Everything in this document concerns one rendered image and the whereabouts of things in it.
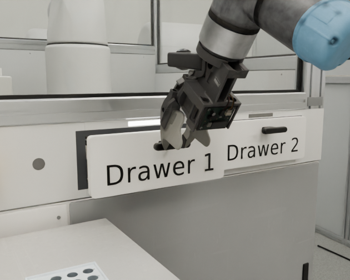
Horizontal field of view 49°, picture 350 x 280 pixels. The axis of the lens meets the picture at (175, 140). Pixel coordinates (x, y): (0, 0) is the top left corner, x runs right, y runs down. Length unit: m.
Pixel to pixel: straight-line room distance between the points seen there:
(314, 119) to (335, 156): 1.55
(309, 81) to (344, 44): 0.63
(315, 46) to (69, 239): 0.48
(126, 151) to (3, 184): 0.22
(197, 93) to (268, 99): 0.43
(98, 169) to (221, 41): 0.31
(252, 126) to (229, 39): 0.43
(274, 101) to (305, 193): 0.29
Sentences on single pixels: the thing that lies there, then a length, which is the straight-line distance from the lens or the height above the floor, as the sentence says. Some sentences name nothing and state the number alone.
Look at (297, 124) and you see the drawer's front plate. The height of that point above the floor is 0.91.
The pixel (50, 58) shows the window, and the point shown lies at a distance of 0.74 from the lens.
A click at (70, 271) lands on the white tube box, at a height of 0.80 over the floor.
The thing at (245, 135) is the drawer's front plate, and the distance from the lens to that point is 0.92.
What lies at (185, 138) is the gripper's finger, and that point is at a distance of 0.70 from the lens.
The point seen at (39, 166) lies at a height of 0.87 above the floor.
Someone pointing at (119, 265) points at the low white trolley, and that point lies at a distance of 0.59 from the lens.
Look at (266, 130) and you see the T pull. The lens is 0.92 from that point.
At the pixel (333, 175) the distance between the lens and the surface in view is 2.69.
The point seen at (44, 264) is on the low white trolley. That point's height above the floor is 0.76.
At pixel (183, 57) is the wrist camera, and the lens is 0.64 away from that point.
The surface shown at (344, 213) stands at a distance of 2.66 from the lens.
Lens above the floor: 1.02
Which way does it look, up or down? 9 degrees down
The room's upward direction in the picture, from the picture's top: straight up
